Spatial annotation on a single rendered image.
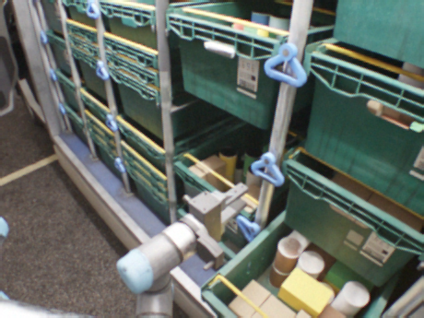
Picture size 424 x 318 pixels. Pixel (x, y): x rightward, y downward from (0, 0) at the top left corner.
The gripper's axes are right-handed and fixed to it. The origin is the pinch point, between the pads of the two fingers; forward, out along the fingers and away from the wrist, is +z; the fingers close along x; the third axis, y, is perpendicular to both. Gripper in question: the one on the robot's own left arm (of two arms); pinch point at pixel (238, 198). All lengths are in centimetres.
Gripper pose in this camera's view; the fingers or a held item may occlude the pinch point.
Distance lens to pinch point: 69.3
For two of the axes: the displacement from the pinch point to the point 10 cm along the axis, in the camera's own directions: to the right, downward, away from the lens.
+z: 7.1, -4.1, 5.7
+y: -7.0, -4.1, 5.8
